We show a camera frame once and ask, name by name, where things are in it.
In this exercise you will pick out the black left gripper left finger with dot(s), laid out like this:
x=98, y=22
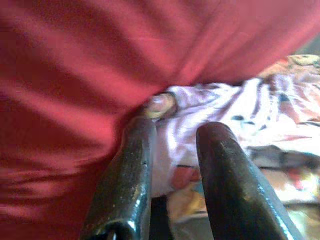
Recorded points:
x=127, y=180

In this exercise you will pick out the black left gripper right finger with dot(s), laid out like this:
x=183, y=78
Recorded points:
x=232, y=185

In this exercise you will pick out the purple striped garment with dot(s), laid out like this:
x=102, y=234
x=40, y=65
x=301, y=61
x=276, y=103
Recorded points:
x=212, y=105

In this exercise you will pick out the red fabric cushion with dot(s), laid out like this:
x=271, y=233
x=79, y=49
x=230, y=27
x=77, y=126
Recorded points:
x=100, y=50

